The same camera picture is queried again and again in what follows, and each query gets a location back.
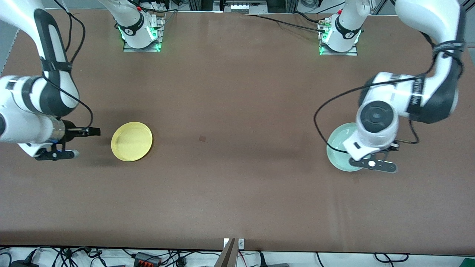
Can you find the black orange power strip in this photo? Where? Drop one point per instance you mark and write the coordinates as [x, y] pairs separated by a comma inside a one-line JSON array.
[[147, 259]]

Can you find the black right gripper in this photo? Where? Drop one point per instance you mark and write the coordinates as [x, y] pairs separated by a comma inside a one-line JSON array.
[[70, 132]]

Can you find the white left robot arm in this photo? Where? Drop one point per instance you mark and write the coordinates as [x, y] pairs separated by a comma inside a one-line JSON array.
[[378, 122]]

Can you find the yellow round plate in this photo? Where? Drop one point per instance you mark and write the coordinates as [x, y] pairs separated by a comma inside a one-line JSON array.
[[131, 141]]

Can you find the brown table cloth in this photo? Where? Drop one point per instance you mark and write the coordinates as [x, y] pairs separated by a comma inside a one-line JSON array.
[[237, 193]]

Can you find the small metal edge bracket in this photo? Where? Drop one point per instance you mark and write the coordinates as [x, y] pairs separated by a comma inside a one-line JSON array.
[[241, 243]]

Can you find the pale green round plate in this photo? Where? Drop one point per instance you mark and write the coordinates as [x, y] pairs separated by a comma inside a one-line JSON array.
[[339, 148]]

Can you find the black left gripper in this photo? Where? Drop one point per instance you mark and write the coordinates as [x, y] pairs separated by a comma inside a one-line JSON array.
[[392, 146]]

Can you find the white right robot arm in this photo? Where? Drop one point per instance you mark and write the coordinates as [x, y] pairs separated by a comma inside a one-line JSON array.
[[22, 126]]

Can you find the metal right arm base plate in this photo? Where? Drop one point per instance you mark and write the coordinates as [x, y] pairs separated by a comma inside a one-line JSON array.
[[128, 49]]

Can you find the white connector block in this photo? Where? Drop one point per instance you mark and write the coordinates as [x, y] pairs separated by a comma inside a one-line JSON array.
[[245, 7]]

